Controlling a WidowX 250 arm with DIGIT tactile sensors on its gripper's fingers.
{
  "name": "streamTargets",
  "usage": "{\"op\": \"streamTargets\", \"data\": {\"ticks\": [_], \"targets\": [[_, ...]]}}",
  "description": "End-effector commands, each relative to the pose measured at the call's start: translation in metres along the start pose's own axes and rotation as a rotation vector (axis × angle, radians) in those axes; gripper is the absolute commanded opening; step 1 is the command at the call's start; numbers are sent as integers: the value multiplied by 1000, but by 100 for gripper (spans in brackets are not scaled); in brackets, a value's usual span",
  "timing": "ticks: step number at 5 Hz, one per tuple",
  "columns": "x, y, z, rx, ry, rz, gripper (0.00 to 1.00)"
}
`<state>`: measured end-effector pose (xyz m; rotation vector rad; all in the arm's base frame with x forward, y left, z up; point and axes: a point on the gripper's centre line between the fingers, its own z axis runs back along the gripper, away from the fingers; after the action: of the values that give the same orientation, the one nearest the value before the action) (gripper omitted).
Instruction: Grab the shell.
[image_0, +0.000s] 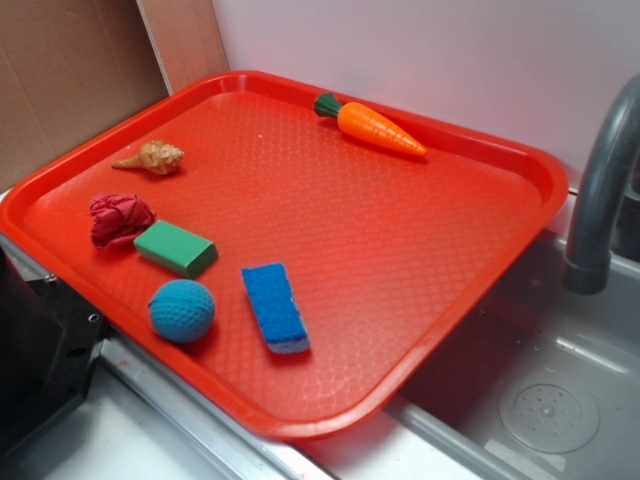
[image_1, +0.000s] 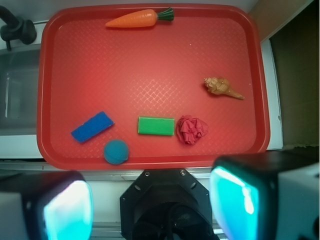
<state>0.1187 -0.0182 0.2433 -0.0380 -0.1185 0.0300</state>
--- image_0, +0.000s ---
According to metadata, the orange toy carrot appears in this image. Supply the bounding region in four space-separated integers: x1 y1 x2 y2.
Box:
313 92 427 157

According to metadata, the tan spiral seashell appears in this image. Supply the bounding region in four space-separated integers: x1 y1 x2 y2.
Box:
111 140 185 176

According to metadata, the grey plastic sink basin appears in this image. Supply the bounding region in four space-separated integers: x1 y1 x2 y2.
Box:
303 234 639 479

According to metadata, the crumpled red cloth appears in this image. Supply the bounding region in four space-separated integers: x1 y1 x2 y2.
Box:
89 194 156 249

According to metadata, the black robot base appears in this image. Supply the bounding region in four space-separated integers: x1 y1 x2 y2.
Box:
1 252 105 458

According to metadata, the blue dimpled ball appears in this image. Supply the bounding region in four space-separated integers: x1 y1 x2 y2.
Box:
148 279 216 343

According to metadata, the red plastic tray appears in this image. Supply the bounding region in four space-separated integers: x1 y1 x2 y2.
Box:
1 72 568 440

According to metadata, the grey faucet spout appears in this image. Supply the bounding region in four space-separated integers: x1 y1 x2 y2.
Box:
563 76 639 295

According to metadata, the round sink drain cover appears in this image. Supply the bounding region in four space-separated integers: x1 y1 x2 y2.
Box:
498 372 600 454

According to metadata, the blue sponge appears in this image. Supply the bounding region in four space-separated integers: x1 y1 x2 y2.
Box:
241 263 311 354

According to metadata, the green rectangular block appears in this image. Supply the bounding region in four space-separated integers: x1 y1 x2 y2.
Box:
134 220 219 279

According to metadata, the brown cardboard panel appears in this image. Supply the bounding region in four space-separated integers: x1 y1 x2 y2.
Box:
1 1 167 190

